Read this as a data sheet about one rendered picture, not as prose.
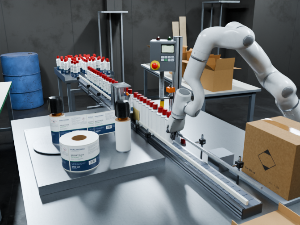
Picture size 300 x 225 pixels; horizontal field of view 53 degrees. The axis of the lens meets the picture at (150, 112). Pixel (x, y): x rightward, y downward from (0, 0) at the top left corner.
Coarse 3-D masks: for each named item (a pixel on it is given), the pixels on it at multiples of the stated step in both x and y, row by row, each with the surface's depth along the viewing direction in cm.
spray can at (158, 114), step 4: (160, 108) 187; (160, 112) 187; (156, 116) 190; (160, 116) 187; (156, 120) 190; (160, 120) 188; (156, 124) 191; (160, 124) 189; (156, 128) 192; (160, 128) 190; (156, 132) 193; (160, 132) 190
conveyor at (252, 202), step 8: (144, 128) 210; (152, 136) 196; (176, 144) 184; (184, 152) 173; (184, 160) 164; (208, 168) 155; (216, 176) 148; (216, 184) 141; (232, 184) 141; (224, 192) 135; (240, 192) 135; (256, 200) 129
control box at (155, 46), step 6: (150, 42) 187; (156, 42) 186; (162, 42) 185; (168, 42) 185; (174, 42) 184; (150, 48) 188; (156, 48) 187; (150, 54) 189; (156, 54) 188; (162, 54) 188; (168, 54) 187; (174, 54) 187; (150, 60) 190; (156, 60) 189; (150, 66) 191; (162, 66) 190; (168, 66) 189; (174, 66) 189
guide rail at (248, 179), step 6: (186, 138) 172; (192, 144) 167; (204, 150) 157; (210, 156) 153; (216, 156) 150; (222, 162) 145; (228, 168) 141; (234, 168) 139; (240, 174) 134; (246, 180) 131; (252, 180) 129; (258, 186) 125
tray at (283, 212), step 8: (280, 208) 129; (288, 208) 125; (264, 216) 126; (272, 216) 126; (280, 216) 126; (288, 216) 125; (296, 216) 122; (232, 224) 118; (240, 224) 121; (248, 224) 121; (256, 224) 121; (264, 224) 121; (272, 224) 121; (280, 224) 121; (288, 224) 121; (296, 224) 121
